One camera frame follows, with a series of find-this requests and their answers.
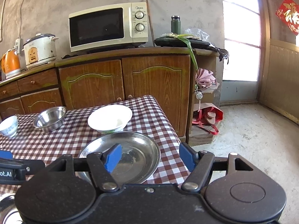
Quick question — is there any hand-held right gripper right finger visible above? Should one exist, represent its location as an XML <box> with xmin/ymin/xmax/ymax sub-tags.
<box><xmin>179</xmin><ymin>142</ymin><xmax>255</xmax><ymax>190</ymax></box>

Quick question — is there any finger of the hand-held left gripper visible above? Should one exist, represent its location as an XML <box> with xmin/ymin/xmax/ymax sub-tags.
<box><xmin>0</xmin><ymin>150</ymin><xmax>13</xmax><ymax>161</ymax></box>
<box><xmin>0</xmin><ymin>159</ymin><xmax>46</xmax><ymax>175</ymax></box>

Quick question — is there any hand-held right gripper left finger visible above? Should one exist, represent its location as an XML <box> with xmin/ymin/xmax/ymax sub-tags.
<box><xmin>47</xmin><ymin>143</ymin><xmax>123</xmax><ymax>191</ymax></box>

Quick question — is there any large steel plate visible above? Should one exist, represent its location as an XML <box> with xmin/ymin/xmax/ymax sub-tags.
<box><xmin>78</xmin><ymin>132</ymin><xmax>161</xmax><ymax>184</ymax></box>
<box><xmin>0</xmin><ymin>192</ymin><xmax>24</xmax><ymax>224</ymax></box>

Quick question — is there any small blue patterned porcelain bowl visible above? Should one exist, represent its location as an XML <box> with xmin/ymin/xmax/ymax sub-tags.
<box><xmin>0</xmin><ymin>115</ymin><xmax>19</xmax><ymax>138</ymax></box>

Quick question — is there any white bowl green pattern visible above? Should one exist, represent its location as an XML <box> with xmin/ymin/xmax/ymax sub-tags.
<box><xmin>87</xmin><ymin>105</ymin><xmax>133</xmax><ymax>133</ymax></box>

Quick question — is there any deep steel bowl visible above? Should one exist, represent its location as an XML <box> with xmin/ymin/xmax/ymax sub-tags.
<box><xmin>33</xmin><ymin>106</ymin><xmax>67</xmax><ymax>132</ymax></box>

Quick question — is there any red white checked tablecloth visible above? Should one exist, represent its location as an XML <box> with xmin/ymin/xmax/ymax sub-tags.
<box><xmin>0</xmin><ymin>95</ymin><xmax>194</xmax><ymax>199</ymax></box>

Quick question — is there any red bag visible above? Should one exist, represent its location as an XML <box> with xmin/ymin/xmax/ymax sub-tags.
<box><xmin>192</xmin><ymin>106</ymin><xmax>223</xmax><ymax>136</ymax></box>

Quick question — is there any wooden double-door cabinet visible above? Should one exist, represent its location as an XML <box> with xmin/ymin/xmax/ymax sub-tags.
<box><xmin>55</xmin><ymin>47</ymin><xmax>220</xmax><ymax>138</ymax></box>

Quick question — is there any pink folded umbrella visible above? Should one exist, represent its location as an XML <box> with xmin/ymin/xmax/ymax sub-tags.
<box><xmin>195</xmin><ymin>68</ymin><xmax>218</xmax><ymax>91</ymax></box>

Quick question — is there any metal framed glass door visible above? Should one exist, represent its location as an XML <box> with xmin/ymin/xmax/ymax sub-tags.
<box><xmin>220</xmin><ymin>0</ymin><xmax>267</xmax><ymax>103</ymax></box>

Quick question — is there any orange electric kettle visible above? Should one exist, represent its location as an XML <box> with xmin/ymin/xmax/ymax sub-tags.
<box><xmin>1</xmin><ymin>48</ymin><xmax>21</xmax><ymax>79</ymax></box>

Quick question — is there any green onion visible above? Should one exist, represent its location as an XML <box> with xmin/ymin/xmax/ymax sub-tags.
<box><xmin>164</xmin><ymin>34</ymin><xmax>199</xmax><ymax>69</ymax></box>

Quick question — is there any white rice cooker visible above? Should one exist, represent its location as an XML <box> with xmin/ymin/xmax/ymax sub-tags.
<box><xmin>23</xmin><ymin>33</ymin><xmax>59</xmax><ymax>69</ymax></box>

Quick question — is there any black flat cooktop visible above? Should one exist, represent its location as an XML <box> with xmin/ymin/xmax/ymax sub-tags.
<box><xmin>154</xmin><ymin>37</ymin><xmax>211</xmax><ymax>48</ymax></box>

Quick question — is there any clear plastic bag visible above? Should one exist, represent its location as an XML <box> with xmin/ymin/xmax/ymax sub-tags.
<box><xmin>186</xmin><ymin>28</ymin><xmax>210</xmax><ymax>42</ymax></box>

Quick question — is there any cream panel door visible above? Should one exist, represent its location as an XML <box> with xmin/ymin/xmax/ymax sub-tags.
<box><xmin>258</xmin><ymin>0</ymin><xmax>299</xmax><ymax>124</ymax></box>

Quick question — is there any cream microwave oven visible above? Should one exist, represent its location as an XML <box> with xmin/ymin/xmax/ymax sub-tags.
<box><xmin>68</xmin><ymin>2</ymin><xmax>149</xmax><ymax>52</ymax></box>

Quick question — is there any green thermos bottle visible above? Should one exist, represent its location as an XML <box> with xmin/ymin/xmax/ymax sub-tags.
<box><xmin>170</xmin><ymin>15</ymin><xmax>181</xmax><ymax>34</ymax></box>

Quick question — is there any red paper decoration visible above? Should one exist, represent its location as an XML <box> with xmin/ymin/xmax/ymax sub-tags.
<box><xmin>276</xmin><ymin>0</ymin><xmax>299</xmax><ymax>36</ymax></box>

